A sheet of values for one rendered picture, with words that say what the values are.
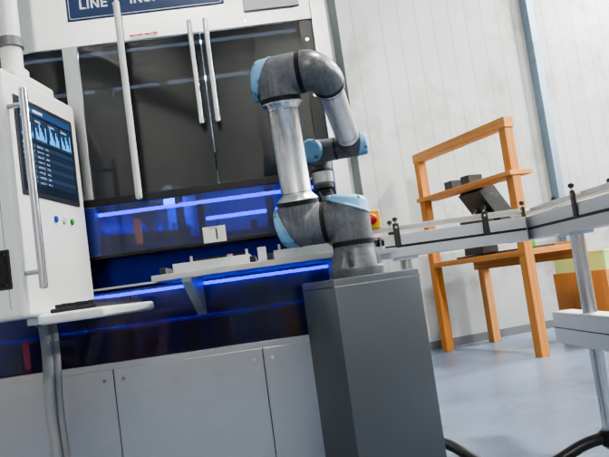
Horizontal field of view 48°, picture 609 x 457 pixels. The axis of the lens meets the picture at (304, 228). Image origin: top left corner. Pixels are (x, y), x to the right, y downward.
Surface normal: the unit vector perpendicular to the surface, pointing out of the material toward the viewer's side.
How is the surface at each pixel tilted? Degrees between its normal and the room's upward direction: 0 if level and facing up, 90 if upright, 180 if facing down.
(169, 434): 90
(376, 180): 90
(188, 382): 90
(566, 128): 90
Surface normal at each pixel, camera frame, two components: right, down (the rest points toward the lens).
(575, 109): 0.33, -0.12
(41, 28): 0.04, -0.09
